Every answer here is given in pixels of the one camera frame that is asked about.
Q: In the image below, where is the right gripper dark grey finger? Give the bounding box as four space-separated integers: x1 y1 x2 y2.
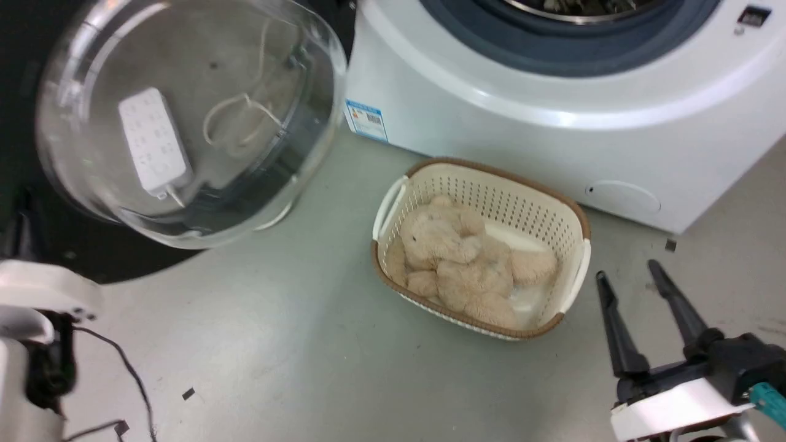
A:
595 271 650 379
647 259 726 360

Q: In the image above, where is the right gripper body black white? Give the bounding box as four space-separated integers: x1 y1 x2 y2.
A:
610 332 786 442

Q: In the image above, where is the round glass washing machine door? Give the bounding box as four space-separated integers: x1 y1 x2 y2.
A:
0 0 358 286

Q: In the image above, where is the white front-load washing machine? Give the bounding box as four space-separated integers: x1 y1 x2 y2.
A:
343 0 786 236

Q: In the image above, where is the grey rubber door gasket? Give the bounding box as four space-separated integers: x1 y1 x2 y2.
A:
419 0 723 79

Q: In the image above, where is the steel washing machine drum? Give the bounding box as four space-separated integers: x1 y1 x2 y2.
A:
504 0 669 26

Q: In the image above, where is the round drain filter cover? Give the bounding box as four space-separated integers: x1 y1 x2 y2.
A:
583 179 663 216

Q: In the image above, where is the cream laundry basket brown rim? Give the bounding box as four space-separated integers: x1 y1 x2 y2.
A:
370 157 593 341

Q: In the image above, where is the beige plush teddy bear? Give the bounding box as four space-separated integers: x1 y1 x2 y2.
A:
385 195 559 330

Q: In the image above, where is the blue energy label sticker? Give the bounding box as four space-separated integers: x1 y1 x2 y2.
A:
344 99 389 144

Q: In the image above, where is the white power strip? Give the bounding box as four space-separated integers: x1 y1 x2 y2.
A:
117 87 195 200

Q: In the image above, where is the teal cable connector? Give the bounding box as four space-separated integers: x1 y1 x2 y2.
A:
749 381 786 430

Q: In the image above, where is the white power cord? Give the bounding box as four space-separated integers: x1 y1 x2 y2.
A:
202 17 287 155

